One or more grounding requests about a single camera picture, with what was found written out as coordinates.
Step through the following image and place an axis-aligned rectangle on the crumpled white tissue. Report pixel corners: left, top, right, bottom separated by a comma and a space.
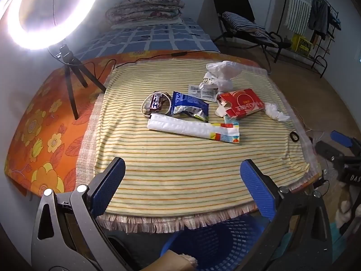
264, 103, 291, 122

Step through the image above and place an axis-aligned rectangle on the black tripod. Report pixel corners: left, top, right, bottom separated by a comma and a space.
58, 44, 106, 120

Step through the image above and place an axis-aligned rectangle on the white ring light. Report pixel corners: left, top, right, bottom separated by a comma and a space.
0, 0, 101, 51

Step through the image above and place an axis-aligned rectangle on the yellow striped blanket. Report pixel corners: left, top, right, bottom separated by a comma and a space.
76, 58, 322, 233

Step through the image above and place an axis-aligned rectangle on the folded floral quilt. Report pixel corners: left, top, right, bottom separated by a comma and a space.
106, 0, 185, 30

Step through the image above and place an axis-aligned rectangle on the white plastic bag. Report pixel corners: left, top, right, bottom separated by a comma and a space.
199, 61, 243, 96

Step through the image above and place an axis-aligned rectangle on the striped chair cushion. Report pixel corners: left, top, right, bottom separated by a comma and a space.
221, 11, 278, 47

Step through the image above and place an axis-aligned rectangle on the blue checked bed sheet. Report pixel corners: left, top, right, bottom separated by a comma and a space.
72, 17, 220, 61

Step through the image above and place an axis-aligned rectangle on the long white colourful packet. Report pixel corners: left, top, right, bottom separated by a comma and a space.
147, 113, 241, 143

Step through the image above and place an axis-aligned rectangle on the white striped hanging cloth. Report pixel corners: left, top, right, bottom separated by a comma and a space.
285, 0, 314, 33

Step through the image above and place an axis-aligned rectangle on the blue snack packet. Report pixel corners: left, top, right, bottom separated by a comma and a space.
170, 91, 210, 123

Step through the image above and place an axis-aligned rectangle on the black cable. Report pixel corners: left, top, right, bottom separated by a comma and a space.
47, 47, 190, 77

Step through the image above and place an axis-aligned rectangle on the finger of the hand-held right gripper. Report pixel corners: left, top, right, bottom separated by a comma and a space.
315, 141, 343, 162
331, 131, 355, 149

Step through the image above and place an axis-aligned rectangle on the yellow plastic crate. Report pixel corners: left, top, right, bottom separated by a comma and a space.
290, 33, 313, 57

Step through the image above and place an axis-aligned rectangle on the blue plastic basket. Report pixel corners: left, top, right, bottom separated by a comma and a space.
161, 215, 271, 271

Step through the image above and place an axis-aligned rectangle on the teal cloth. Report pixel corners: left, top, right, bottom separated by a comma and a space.
333, 223, 348, 246

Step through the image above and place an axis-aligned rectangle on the silver printed packet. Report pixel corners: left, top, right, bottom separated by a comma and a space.
188, 84, 219, 101

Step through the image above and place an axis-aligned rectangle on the black clothes rack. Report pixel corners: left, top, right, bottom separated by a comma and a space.
278, 0, 343, 78

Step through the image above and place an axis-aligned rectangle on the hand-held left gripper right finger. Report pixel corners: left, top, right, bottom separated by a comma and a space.
240, 159, 333, 271

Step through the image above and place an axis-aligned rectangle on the red cardboard box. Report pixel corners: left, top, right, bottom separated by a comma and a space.
217, 88, 266, 119

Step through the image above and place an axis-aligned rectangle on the blue hanging garment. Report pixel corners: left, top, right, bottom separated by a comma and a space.
331, 11, 342, 30

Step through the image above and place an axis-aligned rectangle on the brown cardboard piece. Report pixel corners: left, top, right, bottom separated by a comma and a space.
147, 250, 198, 271

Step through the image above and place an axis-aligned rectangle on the dark hanging jacket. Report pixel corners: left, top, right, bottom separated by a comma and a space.
307, 0, 332, 38

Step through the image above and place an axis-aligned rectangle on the black folding chair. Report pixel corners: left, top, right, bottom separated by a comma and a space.
210, 0, 292, 64

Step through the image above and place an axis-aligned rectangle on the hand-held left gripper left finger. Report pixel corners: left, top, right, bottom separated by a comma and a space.
31, 157, 126, 271

